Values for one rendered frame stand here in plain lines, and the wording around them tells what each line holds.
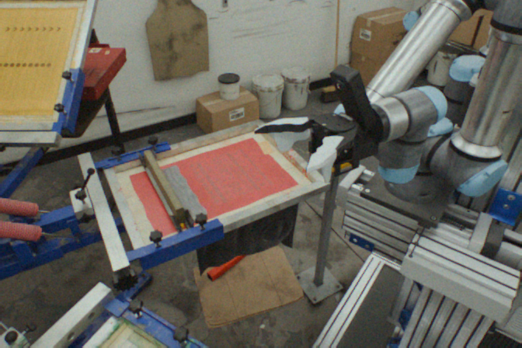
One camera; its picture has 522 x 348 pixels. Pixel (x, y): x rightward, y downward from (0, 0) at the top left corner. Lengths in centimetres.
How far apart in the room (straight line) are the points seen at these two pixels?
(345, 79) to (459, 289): 73
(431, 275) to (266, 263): 152
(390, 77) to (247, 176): 95
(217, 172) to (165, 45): 193
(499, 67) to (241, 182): 107
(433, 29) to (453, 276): 63
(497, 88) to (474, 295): 53
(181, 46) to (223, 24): 45
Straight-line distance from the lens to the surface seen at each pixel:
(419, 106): 74
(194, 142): 184
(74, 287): 270
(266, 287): 243
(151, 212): 156
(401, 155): 79
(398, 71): 88
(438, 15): 91
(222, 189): 161
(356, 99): 62
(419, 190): 116
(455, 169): 104
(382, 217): 126
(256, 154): 180
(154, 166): 161
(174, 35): 348
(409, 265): 117
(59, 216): 154
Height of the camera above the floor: 201
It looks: 35 degrees down
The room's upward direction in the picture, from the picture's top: straight up
